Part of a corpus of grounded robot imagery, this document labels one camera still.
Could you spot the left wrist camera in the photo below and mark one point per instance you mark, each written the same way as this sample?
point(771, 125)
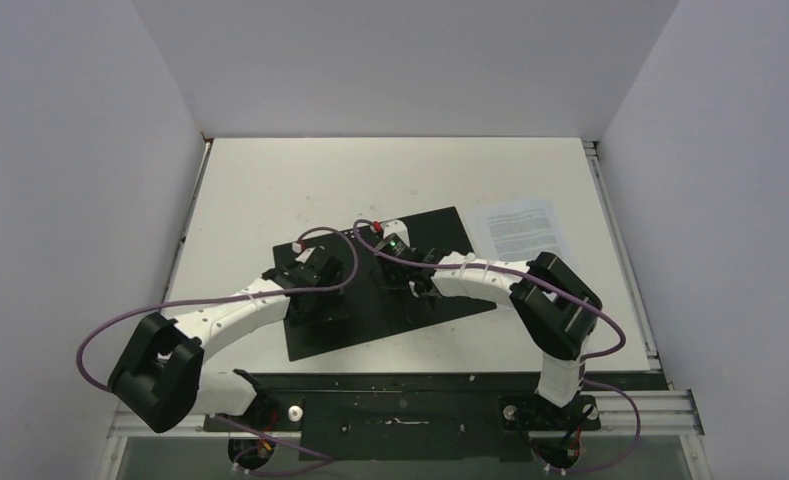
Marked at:
point(298, 247)

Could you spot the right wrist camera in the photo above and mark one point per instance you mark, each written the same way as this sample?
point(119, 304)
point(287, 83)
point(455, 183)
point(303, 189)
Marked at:
point(391, 227)

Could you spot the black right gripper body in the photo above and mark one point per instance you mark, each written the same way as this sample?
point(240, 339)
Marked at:
point(398, 283)

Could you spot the printed paper sheet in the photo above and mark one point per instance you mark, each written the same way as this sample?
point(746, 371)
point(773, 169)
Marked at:
point(517, 231)

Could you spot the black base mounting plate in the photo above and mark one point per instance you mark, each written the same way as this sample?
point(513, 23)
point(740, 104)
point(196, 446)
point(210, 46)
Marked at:
point(426, 416)

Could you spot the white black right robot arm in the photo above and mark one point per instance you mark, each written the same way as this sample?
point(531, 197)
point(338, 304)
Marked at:
point(555, 306)

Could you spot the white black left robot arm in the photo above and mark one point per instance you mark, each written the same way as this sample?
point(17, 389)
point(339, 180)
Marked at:
point(160, 375)

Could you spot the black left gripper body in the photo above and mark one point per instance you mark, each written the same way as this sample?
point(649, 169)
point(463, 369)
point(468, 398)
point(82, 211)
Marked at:
point(327, 308)

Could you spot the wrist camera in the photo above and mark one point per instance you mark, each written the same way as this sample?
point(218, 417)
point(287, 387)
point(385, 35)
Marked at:
point(298, 247)
point(391, 227)

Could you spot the white folder with black inside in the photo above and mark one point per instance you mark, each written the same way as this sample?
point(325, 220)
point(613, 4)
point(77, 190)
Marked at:
point(373, 306)

